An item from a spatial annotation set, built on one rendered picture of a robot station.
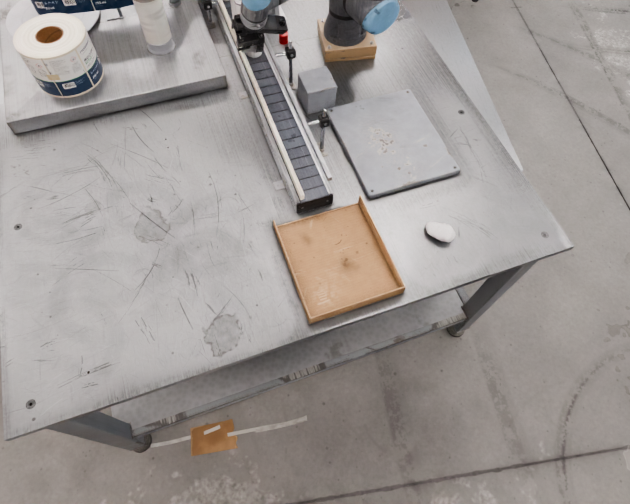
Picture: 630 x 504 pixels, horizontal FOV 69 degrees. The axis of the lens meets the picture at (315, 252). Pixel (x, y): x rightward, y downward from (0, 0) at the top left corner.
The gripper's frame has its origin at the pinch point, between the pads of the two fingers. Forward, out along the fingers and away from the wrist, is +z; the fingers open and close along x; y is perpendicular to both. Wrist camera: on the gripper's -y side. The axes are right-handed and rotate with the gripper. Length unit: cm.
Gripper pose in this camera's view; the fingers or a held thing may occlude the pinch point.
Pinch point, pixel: (255, 47)
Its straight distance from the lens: 161.8
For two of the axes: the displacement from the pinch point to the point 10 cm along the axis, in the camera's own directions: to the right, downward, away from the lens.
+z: -2.0, -0.1, 9.8
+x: 2.8, 9.6, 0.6
